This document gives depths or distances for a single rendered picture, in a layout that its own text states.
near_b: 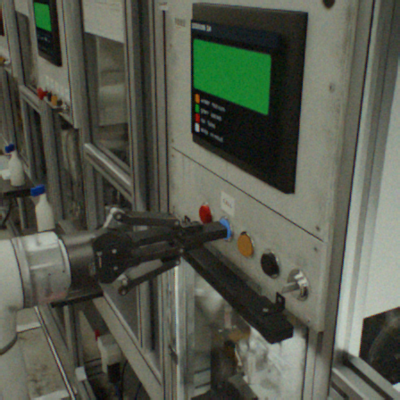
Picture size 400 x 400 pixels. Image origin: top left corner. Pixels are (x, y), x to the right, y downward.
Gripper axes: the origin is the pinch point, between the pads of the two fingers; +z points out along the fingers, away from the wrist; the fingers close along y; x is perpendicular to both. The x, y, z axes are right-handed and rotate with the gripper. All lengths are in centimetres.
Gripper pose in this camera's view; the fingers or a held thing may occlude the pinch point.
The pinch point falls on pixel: (202, 233)
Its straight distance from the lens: 80.3
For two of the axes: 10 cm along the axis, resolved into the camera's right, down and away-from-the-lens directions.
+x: -4.5, -3.5, 8.2
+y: 0.0, -9.2, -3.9
